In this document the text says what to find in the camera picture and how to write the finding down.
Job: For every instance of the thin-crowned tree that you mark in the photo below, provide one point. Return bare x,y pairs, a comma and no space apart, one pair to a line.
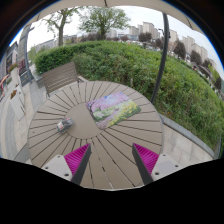
61,26

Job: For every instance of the beige parasol canopy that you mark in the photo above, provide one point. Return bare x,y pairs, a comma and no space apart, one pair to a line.
113,2

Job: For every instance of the tall grey sign pillar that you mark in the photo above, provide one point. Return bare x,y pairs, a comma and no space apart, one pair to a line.
24,56

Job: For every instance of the white square planter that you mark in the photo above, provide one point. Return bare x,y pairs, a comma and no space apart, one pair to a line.
16,105

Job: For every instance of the dense-crowned green tree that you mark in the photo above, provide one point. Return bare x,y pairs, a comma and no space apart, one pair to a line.
103,20

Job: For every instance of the dark curved parasol pole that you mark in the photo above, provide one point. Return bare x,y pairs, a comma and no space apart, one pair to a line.
162,56

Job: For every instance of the grey computer mouse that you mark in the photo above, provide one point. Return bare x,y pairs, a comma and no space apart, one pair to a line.
64,124

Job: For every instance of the group of beige apartment buildings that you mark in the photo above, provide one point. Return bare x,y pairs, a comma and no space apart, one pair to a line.
186,43

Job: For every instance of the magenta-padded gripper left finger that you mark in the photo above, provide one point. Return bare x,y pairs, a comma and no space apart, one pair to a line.
77,159

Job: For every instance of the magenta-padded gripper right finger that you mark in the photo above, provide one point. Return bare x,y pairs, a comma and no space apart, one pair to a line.
146,159

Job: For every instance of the brown slatted outdoor chair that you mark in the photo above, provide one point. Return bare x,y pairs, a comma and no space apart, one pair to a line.
60,77

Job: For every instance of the flower landscape print mouse pad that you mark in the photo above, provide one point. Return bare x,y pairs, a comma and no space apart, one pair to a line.
113,110

